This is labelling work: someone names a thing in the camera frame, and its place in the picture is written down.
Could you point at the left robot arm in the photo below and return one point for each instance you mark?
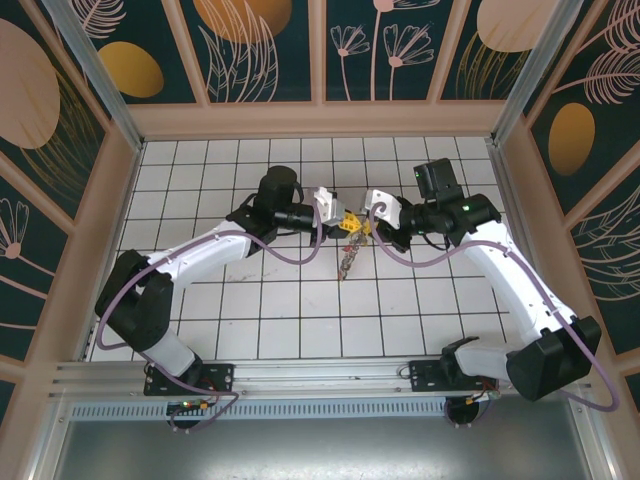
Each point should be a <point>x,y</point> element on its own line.
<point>200,250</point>

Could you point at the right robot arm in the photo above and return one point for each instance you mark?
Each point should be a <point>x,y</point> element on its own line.
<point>505,280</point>

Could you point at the grey metal sheet panel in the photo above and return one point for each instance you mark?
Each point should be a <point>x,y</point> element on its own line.
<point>320,450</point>

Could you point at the connector board with LEDs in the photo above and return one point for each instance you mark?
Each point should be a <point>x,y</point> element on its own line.
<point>187,404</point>

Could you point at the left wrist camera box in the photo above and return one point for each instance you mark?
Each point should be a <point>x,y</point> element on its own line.
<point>327,205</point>

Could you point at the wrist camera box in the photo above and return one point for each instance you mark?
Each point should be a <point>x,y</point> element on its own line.
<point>327,205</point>
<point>382,205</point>

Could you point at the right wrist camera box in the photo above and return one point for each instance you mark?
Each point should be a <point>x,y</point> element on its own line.
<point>382,205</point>

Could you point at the aluminium side rail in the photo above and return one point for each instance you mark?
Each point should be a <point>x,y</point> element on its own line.
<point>501,175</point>

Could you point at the aluminium mounting rail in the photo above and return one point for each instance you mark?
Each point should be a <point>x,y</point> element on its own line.
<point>320,375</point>

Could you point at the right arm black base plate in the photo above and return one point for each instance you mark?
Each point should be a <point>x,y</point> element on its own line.
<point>422,375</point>

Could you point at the aluminium frame post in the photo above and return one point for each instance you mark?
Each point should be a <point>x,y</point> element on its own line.
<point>530,65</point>
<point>95,65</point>

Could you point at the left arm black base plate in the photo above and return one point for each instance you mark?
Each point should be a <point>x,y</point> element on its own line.
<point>220,377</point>

